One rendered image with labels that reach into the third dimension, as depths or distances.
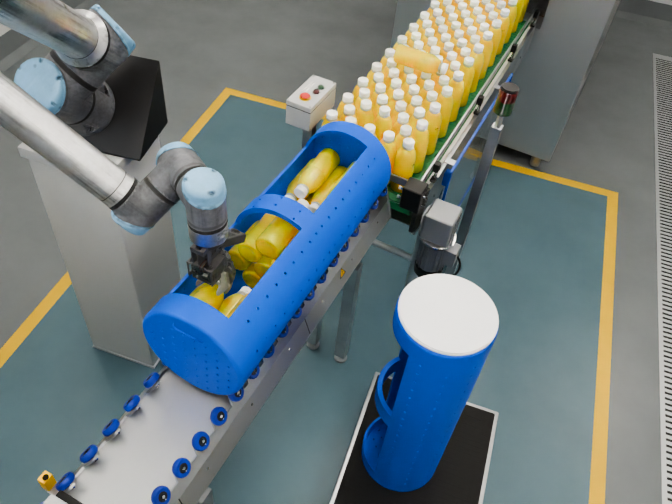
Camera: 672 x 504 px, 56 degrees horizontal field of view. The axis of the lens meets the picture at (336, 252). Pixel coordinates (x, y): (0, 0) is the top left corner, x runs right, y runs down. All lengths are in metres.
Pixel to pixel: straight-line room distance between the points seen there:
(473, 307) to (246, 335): 0.65
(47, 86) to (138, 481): 1.04
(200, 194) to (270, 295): 0.33
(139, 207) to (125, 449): 0.58
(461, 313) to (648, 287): 2.00
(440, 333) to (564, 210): 2.25
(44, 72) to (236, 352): 0.93
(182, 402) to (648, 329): 2.42
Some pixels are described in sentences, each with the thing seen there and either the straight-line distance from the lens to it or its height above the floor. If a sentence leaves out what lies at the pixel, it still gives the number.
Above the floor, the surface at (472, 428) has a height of 0.15.
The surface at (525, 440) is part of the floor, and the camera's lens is 2.85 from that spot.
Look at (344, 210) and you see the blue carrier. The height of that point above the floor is 1.17.
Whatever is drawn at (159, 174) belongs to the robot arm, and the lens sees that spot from 1.48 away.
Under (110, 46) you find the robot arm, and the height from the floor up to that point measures 1.48.
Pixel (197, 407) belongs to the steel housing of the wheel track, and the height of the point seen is 0.93.
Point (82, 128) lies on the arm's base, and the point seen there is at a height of 1.18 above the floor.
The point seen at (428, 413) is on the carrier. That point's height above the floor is 0.73.
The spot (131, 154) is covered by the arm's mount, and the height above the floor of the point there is 1.11.
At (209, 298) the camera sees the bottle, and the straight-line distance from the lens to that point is 1.60.
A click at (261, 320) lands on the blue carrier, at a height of 1.17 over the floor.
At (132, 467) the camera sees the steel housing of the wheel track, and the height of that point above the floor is 0.93.
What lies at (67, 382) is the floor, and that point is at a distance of 2.92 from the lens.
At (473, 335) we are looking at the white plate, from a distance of 1.74.
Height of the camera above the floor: 2.39
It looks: 47 degrees down
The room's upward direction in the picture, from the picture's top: 7 degrees clockwise
